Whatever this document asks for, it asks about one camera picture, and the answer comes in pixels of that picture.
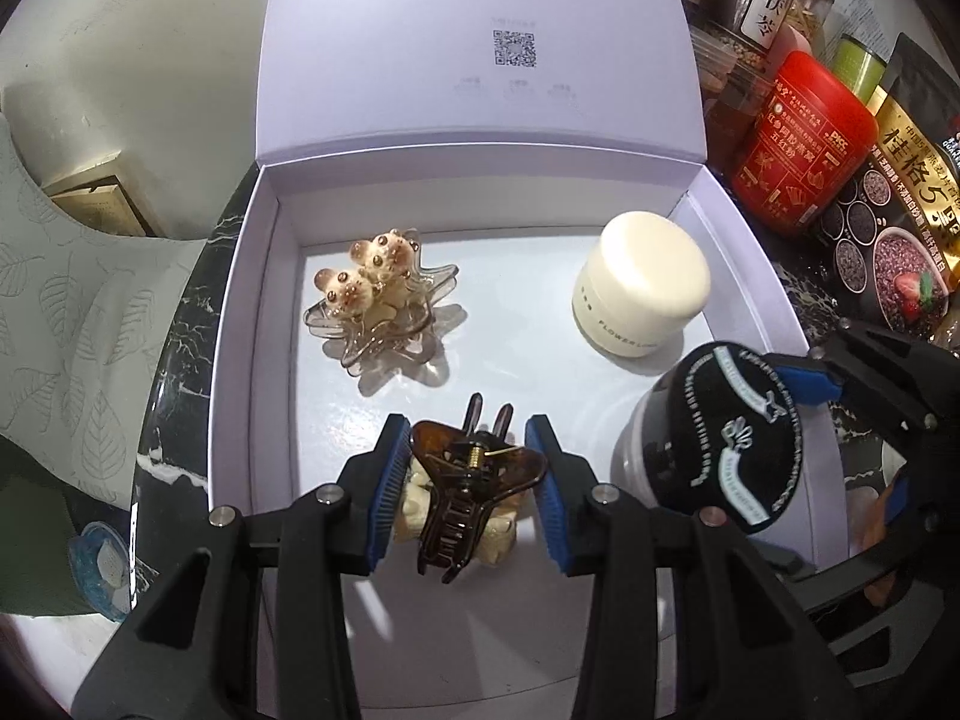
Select cream white jar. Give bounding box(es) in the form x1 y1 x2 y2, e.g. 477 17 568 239
571 211 711 359

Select black grain snack bag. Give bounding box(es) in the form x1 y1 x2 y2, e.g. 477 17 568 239
812 85 960 355

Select red tin canister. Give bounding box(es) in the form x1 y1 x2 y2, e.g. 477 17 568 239
731 50 878 236

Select jar with dried roots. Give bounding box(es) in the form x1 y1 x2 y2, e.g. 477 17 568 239
789 0 835 41

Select light green leaf cushion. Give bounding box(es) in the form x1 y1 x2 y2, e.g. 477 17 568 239
0 135 203 509

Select green tube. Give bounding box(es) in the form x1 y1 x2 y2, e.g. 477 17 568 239
832 34 887 104

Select black round powder jar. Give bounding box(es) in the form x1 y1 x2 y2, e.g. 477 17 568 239
612 341 804 535

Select amber plastic jar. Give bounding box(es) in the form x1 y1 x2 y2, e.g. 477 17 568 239
690 26 771 174

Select brown bear hair claw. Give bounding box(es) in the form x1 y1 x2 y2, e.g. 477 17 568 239
395 392 548 583

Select lavender gift box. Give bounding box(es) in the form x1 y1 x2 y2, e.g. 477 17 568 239
210 0 805 718

